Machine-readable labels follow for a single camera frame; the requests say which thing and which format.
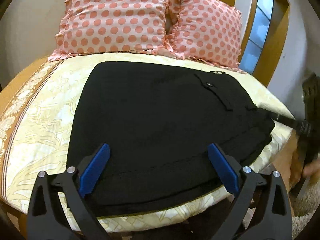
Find black pants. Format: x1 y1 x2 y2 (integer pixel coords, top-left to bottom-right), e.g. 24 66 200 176
67 62 275 217

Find person's hand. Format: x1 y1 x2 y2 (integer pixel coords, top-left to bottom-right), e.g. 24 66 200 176
302 157 320 181

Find cream patterned bed mattress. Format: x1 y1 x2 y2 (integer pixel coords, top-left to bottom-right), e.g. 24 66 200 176
1 53 293 232

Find wooden framed window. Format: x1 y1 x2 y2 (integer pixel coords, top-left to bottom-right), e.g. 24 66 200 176
221 0 290 86

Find pink polka dot pillow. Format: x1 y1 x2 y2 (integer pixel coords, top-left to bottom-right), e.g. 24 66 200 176
48 0 175 61
166 0 242 72

